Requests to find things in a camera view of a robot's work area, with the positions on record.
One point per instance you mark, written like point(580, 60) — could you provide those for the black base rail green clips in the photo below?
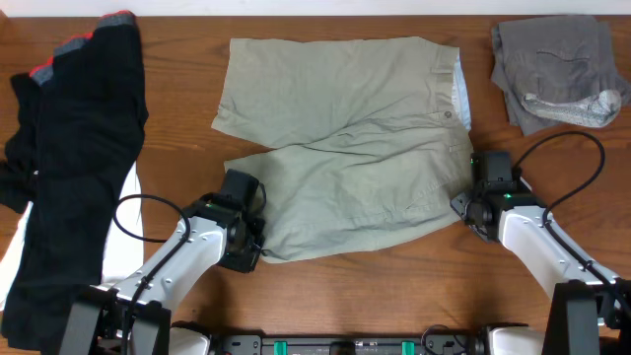
point(345, 345)

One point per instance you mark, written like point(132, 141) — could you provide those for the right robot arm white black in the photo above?
point(590, 304)

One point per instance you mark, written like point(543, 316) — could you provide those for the black garment with red-grey trim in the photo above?
point(81, 128)

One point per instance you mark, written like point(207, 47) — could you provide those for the white garment under pile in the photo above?
point(123, 246)

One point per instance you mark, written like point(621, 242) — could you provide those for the folded grey shorts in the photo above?
point(555, 70)

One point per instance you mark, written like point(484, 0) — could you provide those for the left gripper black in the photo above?
point(249, 264)

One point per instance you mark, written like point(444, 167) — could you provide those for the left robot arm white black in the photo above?
point(134, 315)

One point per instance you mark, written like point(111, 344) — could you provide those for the khaki shorts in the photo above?
point(365, 141)

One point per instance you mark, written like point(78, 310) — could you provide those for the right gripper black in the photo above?
point(459, 203)

